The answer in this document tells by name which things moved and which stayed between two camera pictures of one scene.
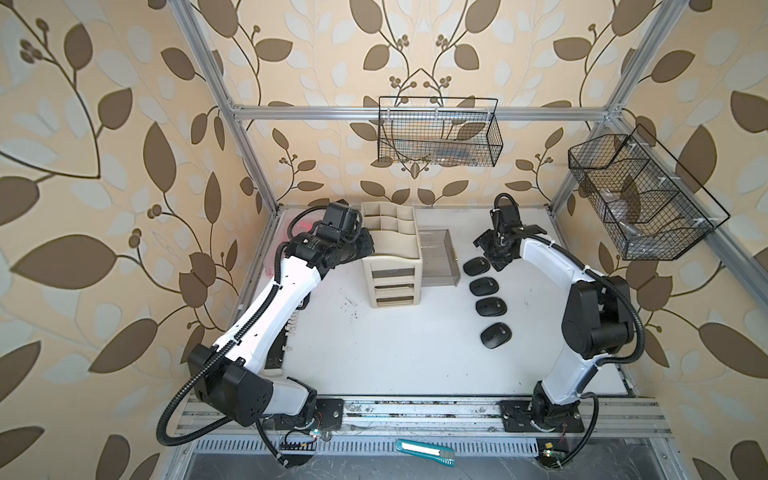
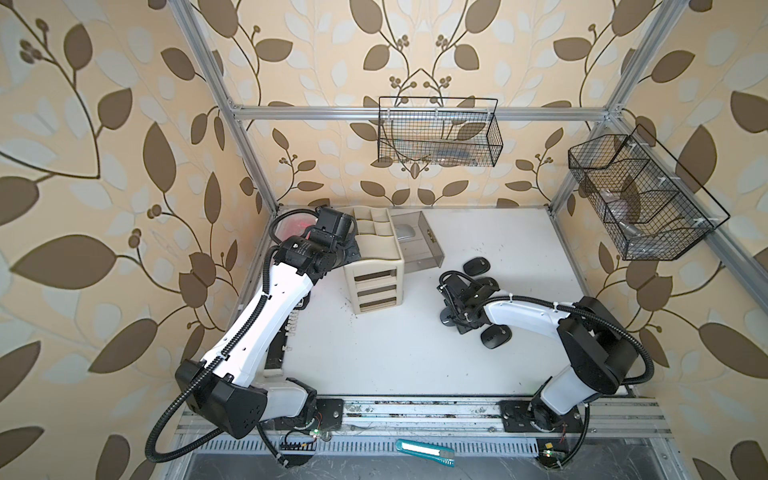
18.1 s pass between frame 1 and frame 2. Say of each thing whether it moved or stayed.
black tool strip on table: stayed
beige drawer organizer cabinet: moved
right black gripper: moved
